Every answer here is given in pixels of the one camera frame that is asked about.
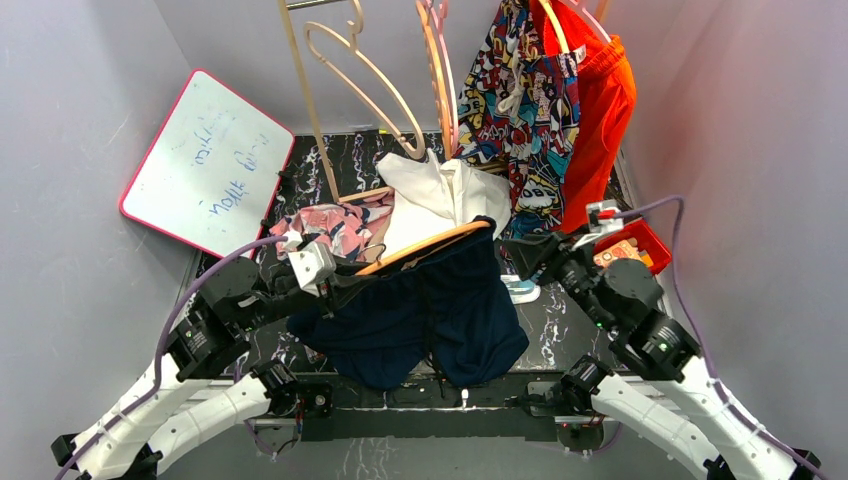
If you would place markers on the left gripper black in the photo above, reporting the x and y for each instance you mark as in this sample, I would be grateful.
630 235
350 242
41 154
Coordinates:
319 300

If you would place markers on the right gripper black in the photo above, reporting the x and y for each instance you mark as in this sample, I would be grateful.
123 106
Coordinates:
528 252

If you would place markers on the orange hanger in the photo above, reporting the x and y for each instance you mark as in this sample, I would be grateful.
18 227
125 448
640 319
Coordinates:
424 245

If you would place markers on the navy blue shorts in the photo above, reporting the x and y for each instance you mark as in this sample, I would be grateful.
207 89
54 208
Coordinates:
448 307

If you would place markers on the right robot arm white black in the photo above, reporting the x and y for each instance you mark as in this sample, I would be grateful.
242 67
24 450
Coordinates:
709 432

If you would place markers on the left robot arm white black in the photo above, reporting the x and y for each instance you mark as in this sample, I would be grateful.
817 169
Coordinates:
150 426

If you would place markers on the pink patterned shorts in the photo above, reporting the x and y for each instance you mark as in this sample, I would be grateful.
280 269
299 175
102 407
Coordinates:
352 230

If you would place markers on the white shorts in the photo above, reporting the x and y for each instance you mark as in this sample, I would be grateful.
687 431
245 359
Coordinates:
431 198

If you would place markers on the comic print shorts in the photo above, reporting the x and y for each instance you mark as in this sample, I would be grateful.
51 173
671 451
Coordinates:
519 105

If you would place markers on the orange shorts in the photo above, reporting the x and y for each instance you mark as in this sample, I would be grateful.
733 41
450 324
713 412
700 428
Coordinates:
607 98

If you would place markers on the yellow hanger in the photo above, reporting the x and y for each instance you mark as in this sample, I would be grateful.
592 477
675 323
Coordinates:
550 12

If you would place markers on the pink hanger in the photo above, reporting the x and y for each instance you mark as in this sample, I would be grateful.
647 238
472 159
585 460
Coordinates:
432 16

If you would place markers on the blue correction tape package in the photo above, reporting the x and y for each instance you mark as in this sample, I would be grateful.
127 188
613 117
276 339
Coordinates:
521 291

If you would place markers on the red plastic bin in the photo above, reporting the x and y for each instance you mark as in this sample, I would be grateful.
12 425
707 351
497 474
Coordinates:
638 241

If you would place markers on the pink framed whiteboard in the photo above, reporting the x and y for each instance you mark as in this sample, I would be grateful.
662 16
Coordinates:
211 174

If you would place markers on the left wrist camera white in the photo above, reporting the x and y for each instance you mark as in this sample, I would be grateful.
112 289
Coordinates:
312 266

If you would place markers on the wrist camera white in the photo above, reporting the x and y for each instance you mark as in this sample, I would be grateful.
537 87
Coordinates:
312 266
603 221

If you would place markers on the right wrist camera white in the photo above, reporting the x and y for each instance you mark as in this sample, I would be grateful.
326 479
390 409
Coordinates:
603 221

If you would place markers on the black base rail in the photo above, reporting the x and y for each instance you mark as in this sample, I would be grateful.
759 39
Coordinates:
332 407

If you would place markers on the wooden rack frame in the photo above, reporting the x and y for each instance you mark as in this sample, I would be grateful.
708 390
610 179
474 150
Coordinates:
327 165

